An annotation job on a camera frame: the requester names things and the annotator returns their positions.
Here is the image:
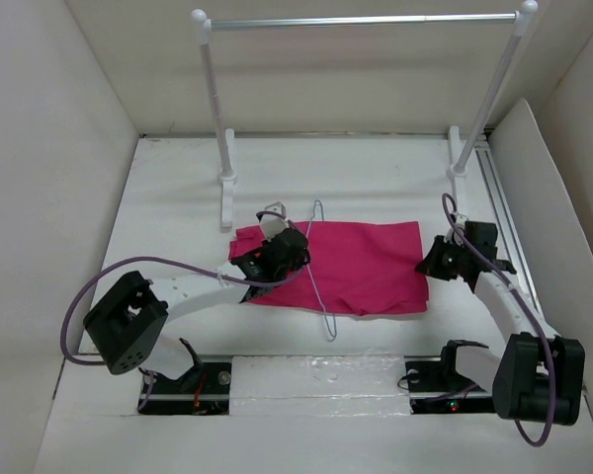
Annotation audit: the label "pink trousers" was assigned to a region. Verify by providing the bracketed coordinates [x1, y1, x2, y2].
[253, 221, 429, 317]

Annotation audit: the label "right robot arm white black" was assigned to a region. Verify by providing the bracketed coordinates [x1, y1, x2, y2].
[415, 235, 585, 426]

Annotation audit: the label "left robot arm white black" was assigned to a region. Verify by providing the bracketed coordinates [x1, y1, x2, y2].
[84, 227, 310, 392]

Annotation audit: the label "white clothes rack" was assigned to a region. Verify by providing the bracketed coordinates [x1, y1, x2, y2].
[190, 1, 539, 230]

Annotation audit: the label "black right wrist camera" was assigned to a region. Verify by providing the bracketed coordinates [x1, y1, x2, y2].
[464, 220, 498, 260]

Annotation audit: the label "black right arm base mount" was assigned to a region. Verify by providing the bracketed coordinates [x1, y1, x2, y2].
[397, 339, 500, 415]

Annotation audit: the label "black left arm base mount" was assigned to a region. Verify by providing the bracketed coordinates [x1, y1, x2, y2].
[136, 338, 233, 416]

